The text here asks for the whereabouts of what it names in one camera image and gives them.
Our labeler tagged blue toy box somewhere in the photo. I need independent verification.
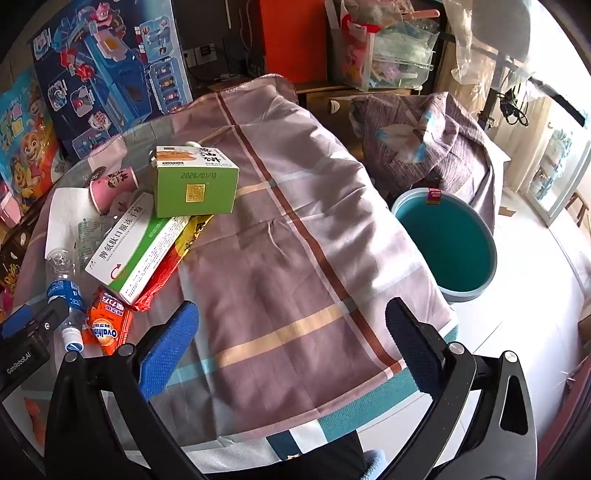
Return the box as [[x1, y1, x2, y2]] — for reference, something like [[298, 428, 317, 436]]
[[30, 0, 194, 160]]

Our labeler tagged clear plastic sheet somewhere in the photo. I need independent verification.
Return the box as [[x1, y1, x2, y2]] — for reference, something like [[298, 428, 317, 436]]
[[445, 0, 532, 88]]

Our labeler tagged light blue fuzzy slipper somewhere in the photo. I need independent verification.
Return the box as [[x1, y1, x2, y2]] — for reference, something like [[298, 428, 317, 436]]
[[362, 448, 386, 480]]

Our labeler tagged wall socket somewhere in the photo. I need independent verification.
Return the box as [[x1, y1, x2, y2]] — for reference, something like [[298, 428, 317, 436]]
[[182, 44, 218, 68]]

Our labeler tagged wooden stool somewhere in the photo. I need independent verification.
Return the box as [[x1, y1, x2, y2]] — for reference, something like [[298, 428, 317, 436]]
[[566, 191, 591, 227]]

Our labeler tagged clear plastic water bottle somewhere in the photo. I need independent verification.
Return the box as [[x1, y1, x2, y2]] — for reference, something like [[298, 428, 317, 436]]
[[45, 247, 86, 355]]

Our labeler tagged orange red box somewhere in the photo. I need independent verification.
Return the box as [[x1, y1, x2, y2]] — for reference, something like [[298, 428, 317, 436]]
[[259, 0, 329, 85]]

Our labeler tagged cartoon dog toy box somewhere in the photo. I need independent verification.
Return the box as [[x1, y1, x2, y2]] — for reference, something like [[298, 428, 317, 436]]
[[0, 69, 65, 217]]

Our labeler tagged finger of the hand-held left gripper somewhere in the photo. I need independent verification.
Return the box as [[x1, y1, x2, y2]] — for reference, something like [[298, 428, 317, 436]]
[[0, 298, 70, 340]]

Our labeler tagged glass sliding door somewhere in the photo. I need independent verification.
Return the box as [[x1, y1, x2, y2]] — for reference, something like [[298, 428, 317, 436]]
[[526, 76, 591, 227]]

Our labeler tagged person's leg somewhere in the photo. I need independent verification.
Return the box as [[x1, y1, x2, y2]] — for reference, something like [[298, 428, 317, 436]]
[[240, 429, 365, 480]]

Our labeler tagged clear plastic storage bin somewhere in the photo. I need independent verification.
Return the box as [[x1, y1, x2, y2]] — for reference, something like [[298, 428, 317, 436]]
[[325, 0, 439, 92]]

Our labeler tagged white green medicine box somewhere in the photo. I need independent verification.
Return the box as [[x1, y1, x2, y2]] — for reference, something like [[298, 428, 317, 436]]
[[84, 191, 191, 305]]

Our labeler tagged black cable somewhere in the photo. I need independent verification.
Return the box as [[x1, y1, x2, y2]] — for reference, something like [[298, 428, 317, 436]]
[[499, 85, 532, 127]]

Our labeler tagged green drink carton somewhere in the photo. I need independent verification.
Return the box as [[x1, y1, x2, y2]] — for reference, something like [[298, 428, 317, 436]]
[[148, 141, 241, 219]]

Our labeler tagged red yellow snack wrapper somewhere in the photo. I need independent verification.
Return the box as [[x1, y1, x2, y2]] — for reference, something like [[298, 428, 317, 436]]
[[131, 213, 215, 313]]

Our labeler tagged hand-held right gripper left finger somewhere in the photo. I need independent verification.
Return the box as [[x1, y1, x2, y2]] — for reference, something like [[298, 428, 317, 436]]
[[44, 300, 208, 480]]

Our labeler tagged pink paper cup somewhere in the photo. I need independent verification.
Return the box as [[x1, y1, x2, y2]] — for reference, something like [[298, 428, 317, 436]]
[[88, 166, 139, 215]]

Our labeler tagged teal plastic bucket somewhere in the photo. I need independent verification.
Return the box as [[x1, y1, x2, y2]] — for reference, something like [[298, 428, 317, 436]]
[[390, 187, 498, 303]]

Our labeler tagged purple striped cloth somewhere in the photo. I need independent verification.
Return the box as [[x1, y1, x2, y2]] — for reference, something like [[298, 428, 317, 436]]
[[351, 91, 497, 232]]

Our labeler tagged orange drink powder packet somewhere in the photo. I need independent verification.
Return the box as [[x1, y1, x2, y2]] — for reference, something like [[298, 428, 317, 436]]
[[84, 287, 136, 356]]

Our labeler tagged plaid tablecloth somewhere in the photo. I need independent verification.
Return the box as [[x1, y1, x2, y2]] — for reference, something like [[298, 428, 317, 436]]
[[14, 74, 458, 462]]

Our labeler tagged black metal frame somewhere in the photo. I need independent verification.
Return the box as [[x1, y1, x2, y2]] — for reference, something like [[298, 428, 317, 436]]
[[443, 28, 546, 93]]

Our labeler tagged white paper sheet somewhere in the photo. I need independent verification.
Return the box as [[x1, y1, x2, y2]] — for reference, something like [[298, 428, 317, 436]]
[[44, 187, 116, 261]]

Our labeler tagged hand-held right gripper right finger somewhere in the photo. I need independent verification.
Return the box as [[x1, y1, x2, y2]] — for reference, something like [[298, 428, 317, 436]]
[[385, 298, 536, 480]]

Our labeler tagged dark snack bag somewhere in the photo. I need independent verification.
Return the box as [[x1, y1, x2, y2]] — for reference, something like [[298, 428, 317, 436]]
[[0, 231, 33, 319]]

